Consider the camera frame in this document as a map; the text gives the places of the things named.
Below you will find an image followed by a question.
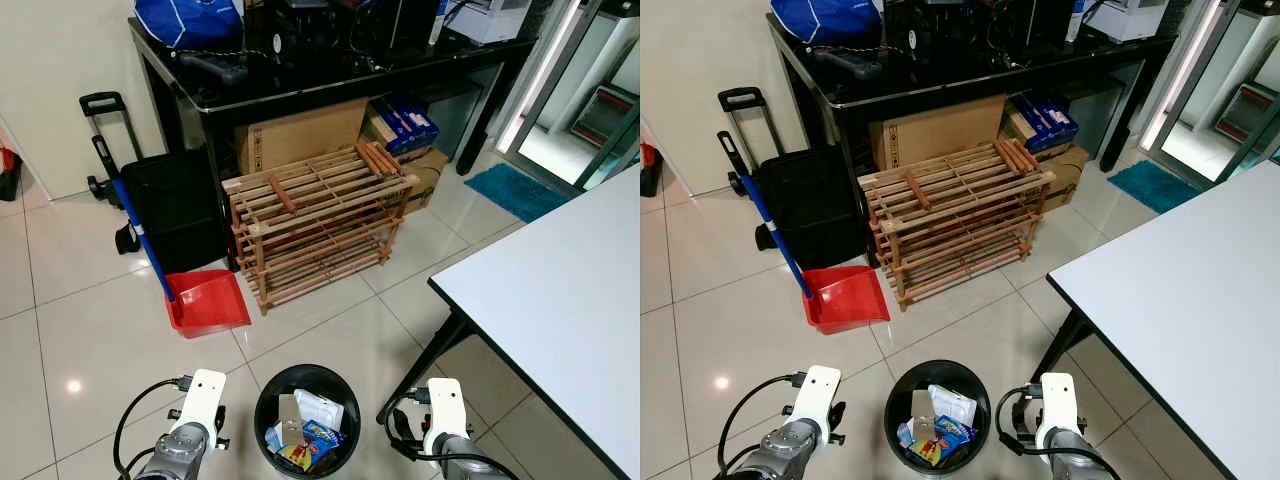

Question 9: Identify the black round rubbish bin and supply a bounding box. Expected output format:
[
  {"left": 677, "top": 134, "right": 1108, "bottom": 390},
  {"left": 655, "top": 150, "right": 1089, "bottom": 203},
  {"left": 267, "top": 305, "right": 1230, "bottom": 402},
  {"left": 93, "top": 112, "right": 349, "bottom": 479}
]
[
  {"left": 254, "top": 364, "right": 362, "bottom": 480},
  {"left": 884, "top": 359, "right": 993, "bottom": 477}
]

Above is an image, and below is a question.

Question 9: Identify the white plastic packet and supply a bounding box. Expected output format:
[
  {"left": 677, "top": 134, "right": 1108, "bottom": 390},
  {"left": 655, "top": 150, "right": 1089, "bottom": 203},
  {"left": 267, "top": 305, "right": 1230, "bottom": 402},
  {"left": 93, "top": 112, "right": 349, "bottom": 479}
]
[
  {"left": 925, "top": 384, "right": 978, "bottom": 429},
  {"left": 293, "top": 388, "right": 346, "bottom": 433}
]

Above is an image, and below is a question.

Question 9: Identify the blue snack packet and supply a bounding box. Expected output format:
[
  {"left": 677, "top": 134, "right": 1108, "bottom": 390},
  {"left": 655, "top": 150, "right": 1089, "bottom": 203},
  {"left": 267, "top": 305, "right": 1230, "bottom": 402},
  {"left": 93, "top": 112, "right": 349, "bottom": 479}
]
[
  {"left": 933, "top": 415, "right": 976, "bottom": 456},
  {"left": 300, "top": 420, "right": 346, "bottom": 463}
]

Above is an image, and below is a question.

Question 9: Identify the black trolley suitcase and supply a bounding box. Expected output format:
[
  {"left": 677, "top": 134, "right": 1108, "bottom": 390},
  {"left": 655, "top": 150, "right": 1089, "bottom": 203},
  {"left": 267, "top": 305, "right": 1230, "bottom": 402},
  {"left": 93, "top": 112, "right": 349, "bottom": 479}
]
[
  {"left": 718, "top": 87, "right": 869, "bottom": 269},
  {"left": 80, "top": 92, "right": 233, "bottom": 273}
]

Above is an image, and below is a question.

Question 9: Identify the wooden slatted shoe rack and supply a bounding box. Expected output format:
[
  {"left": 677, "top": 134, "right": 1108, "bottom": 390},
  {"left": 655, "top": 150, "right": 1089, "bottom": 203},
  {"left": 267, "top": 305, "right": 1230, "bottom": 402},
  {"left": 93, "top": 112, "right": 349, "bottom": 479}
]
[
  {"left": 222, "top": 140, "right": 422, "bottom": 316},
  {"left": 858, "top": 138, "right": 1057, "bottom": 311}
]

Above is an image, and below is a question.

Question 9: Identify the large brown cardboard box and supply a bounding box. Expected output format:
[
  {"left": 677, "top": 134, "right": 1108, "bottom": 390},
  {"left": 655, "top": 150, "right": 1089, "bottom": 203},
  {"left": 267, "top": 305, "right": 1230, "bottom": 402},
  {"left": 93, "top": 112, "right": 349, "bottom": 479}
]
[
  {"left": 870, "top": 93, "right": 1009, "bottom": 171},
  {"left": 235, "top": 97, "right": 371, "bottom": 176}
]

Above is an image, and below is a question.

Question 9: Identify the white table with black legs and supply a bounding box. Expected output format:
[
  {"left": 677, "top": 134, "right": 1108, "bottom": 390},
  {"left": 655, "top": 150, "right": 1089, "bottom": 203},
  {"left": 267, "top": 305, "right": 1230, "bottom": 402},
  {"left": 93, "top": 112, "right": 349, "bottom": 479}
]
[
  {"left": 376, "top": 165, "right": 641, "bottom": 480},
  {"left": 1025, "top": 160, "right": 1280, "bottom": 480}
]

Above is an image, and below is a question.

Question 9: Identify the red and black object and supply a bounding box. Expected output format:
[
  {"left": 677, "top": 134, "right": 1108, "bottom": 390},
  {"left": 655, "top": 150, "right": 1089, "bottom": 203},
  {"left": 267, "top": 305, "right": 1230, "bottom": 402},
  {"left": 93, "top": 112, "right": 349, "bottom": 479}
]
[
  {"left": 640, "top": 140, "right": 664, "bottom": 198},
  {"left": 0, "top": 145, "right": 23, "bottom": 203}
]

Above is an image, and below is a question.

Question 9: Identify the small brown cardboard box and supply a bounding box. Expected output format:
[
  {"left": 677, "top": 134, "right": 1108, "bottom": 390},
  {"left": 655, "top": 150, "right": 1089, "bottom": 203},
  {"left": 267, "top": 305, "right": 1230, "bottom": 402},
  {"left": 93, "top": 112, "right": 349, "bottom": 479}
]
[
  {"left": 395, "top": 148, "right": 451, "bottom": 213},
  {"left": 1040, "top": 143, "right": 1091, "bottom": 209}
]

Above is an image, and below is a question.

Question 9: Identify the black glossy desk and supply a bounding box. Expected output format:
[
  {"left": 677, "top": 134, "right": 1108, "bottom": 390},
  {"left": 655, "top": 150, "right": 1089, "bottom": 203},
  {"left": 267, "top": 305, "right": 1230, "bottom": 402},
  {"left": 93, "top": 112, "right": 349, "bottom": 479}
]
[
  {"left": 766, "top": 10, "right": 1179, "bottom": 266},
  {"left": 128, "top": 15, "right": 538, "bottom": 271}
]

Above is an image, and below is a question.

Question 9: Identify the carton of blue boxes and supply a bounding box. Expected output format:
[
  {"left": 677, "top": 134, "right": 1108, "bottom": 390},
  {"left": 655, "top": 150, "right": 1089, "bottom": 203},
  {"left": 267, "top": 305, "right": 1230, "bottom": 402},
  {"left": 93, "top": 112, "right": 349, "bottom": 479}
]
[
  {"left": 1000, "top": 92, "right": 1081, "bottom": 154},
  {"left": 362, "top": 95, "right": 441, "bottom": 158}
]

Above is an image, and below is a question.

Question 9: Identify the black power strip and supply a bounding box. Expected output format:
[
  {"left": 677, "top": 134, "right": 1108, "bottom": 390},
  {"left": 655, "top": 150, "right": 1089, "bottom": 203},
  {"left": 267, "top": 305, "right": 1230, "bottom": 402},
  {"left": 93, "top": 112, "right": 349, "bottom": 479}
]
[
  {"left": 812, "top": 45, "right": 886, "bottom": 81},
  {"left": 178, "top": 50, "right": 251, "bottom": 86}
]

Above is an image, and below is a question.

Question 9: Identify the teal floor mat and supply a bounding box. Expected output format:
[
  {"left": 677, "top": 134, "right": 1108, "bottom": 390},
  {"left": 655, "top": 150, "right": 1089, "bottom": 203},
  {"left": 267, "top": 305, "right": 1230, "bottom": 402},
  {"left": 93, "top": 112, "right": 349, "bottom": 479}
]
[
  {"left": 1106, "top": 159, "right": 1201, "bottom": 214},
  {"left": 463, "top": 163, "right": 571, "bottom": 223}
]

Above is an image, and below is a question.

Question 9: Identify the grey and red crate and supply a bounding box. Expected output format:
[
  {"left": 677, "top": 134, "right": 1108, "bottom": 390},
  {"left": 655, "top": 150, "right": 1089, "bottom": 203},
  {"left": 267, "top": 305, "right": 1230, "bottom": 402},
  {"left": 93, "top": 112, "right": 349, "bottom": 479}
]
[
  {"left": 1213, "top": 80, "right": 1277, "bottom": 142},
  {"left": 570, "top": 85, "right": 637, "bottom": 147}
]

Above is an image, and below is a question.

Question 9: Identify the blue fabric bag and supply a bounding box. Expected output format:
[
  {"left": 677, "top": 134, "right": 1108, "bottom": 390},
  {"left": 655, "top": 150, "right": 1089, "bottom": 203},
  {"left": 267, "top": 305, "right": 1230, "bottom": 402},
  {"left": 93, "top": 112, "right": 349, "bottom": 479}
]
[
  {"left": 770, "top": 0, "right": 886, "bottom": 46},
  {"left": 133, "top": 0, "right": 246, "bottom": 51}
]

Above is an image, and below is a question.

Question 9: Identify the black computer equipment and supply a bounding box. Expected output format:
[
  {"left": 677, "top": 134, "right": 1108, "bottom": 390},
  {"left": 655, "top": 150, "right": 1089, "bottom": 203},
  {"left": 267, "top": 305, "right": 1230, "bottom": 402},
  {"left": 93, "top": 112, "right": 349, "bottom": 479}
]
[
  {"left": 243, "top": 0, "right": 441, "bottom": 73},
  {"left": 883, "top": 0, "right": 1076, "bottom": 69}
]

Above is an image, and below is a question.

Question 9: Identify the dark framed glass door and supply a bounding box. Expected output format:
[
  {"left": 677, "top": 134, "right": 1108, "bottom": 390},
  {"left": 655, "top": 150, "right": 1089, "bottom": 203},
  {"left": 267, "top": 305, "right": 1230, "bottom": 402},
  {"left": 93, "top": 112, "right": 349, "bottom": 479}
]
[
  {"left": 1138, "top": 0, "right": 1280, "bottom": 186},
  {"left": 497, "top": 0, "right": 641, "bottom": 191}
]

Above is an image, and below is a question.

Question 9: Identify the white product box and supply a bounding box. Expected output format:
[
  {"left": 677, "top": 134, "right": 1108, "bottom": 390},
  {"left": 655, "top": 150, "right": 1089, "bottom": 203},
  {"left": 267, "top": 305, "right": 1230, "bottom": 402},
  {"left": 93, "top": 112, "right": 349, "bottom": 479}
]
[
  {"left": 432, "top": 0, "right": 533, "bottom": 46},
  {"left": 1068, "top": 0, "right": 1171, "bottom": 43}
]

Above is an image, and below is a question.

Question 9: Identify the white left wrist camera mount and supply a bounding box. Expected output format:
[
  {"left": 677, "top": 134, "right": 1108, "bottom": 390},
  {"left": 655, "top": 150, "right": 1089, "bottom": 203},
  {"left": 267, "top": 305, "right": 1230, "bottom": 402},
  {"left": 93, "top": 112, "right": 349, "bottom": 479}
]
[
  {"left": 170, "top": 369, "right": 227, "bottom": 433},
  {"left": 790, "top": 365, "right": 843, "bottom": 429}
]

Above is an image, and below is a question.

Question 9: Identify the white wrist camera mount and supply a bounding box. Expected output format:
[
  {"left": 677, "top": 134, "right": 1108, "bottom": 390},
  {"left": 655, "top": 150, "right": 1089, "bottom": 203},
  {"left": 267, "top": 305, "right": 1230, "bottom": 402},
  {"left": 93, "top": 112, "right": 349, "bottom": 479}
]
[
  {"left": 424, "top": 378, "right": 469, "bottom": 441},
  {"left": 1036, "top": 373, "right": 1079, "bottom": 436},
  {"left": 170, "top": 369, "right": 227, "bottom": 433},
  {"left": 790, "top": 365, "right": 843, "bottom": 429}
]

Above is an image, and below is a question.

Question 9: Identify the red dustpan with blue handle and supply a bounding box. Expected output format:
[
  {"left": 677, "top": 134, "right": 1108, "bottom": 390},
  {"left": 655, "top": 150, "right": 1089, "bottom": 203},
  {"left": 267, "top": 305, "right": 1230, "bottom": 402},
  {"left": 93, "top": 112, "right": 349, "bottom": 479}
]
[
  {"left": 93, "top": 135, "right": 253, "bottom": 339},
  {"left": 728, "top": 130, "right": 891, "bottom": 335}
]

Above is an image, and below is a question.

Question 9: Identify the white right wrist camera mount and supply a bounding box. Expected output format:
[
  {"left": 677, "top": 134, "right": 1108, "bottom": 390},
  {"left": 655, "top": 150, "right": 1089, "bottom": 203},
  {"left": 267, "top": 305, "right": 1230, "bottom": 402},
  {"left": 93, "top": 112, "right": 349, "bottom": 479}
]
[
  {"left": 424, "top": 378, "right": 469, "bottom": 441},
  {"left": 1036, "top": 373, "right": 1079, "bottom": 436}
]

